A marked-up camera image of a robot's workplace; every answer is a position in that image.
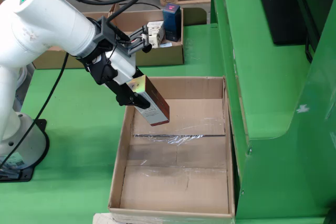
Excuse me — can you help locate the holographic silver product box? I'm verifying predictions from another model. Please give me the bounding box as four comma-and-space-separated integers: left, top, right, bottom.
125, 74, 171, 127

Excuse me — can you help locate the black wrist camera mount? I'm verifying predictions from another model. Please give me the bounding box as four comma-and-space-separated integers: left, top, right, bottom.
93, 16, 152, 57

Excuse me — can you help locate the plastic wrapped cardboard sheet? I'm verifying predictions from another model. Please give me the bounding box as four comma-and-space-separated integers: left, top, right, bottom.
92, 212, 236, 224

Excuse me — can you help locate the long black arm cable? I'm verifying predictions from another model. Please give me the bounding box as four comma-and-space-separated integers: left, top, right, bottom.
0, 52, 70, 169

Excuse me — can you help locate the black monitor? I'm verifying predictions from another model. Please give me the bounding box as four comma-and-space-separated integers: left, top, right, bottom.
253, 0, 322, 46

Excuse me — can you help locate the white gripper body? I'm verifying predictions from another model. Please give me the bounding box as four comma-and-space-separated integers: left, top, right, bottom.
109, 49, 137, 86

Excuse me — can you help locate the black monitor cable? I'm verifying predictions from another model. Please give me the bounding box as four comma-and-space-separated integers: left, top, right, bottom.
304, 35, 315, 64

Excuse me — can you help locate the dark blue product box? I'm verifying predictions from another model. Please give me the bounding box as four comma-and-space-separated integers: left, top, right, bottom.
162, 3, 182, 43

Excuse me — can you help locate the green machine housing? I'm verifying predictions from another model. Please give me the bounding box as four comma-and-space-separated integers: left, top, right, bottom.
209, 0, 336, 224

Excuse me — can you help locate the large open cardboard tray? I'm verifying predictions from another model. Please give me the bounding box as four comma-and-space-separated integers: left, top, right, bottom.
107, 76, 236, 219

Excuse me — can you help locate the white cow print box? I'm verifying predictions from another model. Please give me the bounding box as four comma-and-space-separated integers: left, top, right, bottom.
145, 20, 166, 49

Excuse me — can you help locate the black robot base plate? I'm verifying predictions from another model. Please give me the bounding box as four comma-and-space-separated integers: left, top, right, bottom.
0, 119, 50, 183

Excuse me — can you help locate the divided cardboard box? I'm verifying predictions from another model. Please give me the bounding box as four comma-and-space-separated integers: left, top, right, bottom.
31, 3, 184, 70

